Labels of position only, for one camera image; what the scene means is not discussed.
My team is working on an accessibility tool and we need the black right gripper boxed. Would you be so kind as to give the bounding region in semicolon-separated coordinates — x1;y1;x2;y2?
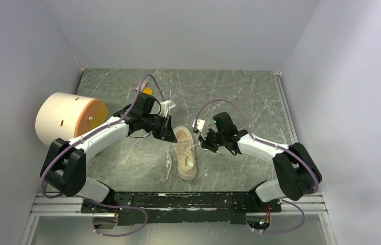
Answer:
198;127;226;153

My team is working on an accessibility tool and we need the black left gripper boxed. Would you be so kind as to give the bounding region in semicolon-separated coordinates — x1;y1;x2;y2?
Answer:
142;113;177;143

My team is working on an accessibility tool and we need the beige canvas sneaker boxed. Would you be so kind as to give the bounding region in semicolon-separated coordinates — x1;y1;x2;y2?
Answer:
173;126;197;181

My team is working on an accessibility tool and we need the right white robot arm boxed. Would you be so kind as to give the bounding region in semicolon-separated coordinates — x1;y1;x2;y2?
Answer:
192;112;322;211

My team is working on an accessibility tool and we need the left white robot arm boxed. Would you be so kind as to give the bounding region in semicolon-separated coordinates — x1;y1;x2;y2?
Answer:
40;93;177;212

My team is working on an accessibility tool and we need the yellow small block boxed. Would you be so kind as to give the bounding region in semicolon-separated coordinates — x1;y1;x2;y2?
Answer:
143;87;154;95

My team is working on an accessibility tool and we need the red white small box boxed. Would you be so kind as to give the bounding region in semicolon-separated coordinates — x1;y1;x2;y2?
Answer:
136;80;147;93

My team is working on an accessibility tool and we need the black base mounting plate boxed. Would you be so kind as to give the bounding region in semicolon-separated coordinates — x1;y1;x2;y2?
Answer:
81;191;282;226

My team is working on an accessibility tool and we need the white orange cylinder drum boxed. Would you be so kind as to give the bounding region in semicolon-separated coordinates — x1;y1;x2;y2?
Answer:
35;92;109;146

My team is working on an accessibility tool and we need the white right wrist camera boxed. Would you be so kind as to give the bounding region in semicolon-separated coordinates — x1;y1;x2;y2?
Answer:
192;119;208;139

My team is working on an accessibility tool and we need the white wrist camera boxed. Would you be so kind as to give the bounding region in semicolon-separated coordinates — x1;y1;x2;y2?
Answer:
192;119;208;139
159;100;176;117

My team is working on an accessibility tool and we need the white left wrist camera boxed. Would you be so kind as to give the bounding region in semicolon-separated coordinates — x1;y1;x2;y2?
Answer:
159;100;176;117

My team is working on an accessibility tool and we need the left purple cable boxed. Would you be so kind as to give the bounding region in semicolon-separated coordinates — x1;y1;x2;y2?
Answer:
39;73;167;200

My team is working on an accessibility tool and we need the purple cable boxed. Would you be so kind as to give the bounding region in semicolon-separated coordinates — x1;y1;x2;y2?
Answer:
192;99;319;235
39;73;167;200

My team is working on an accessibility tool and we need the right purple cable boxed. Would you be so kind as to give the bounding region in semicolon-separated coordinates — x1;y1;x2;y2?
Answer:
192;99;319;235

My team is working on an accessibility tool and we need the aluminium frame rail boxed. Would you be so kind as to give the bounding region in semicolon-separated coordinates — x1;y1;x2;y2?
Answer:
30;193;328;217

